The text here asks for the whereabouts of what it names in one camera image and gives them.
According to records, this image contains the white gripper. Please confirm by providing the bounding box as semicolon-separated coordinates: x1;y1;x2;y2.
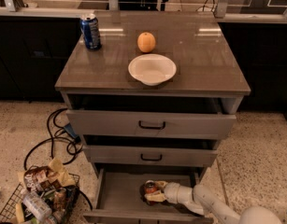
144;181;182;204

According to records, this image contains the red coke can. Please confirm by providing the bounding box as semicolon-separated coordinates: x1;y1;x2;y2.
144;180;158;205

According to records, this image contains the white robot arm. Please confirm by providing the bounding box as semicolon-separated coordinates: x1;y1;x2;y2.
144;180;281;224

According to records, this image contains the bottom drawer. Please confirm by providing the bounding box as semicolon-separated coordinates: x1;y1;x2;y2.
83;166;213;224

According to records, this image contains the drawer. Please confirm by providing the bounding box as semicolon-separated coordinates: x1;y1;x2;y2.
83;146;217;167
83;166;213;224
66;110;236;140

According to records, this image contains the middle drawer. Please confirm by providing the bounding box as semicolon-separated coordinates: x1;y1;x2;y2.
83;146;217;167

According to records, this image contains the grey drawer cabinet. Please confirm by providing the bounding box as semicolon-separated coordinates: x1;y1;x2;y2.
56;11;250;224

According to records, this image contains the top drawer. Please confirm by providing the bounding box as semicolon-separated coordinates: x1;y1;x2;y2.
66;110;236;140

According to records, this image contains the blue pepsi can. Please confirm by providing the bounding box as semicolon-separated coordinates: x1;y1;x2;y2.
79;13;102;50

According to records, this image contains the clear plastic bottle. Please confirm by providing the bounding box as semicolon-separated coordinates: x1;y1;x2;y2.
22;191;52;222

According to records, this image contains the white bowl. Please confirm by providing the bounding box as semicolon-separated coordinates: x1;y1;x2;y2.
128;54;177;86

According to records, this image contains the brown snack bag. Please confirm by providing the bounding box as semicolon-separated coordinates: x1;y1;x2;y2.
18;158;76;192

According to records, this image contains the orange fruit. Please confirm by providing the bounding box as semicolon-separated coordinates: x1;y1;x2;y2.
137;32;156;53

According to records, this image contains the black wire basket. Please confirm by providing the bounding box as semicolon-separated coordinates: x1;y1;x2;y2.
0;174;79;224

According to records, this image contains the black cable on floor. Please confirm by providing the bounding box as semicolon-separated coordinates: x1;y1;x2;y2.
22;107;84;171

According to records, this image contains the black cable behind cabinet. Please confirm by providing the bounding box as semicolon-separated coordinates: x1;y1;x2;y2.
195;0;216;13

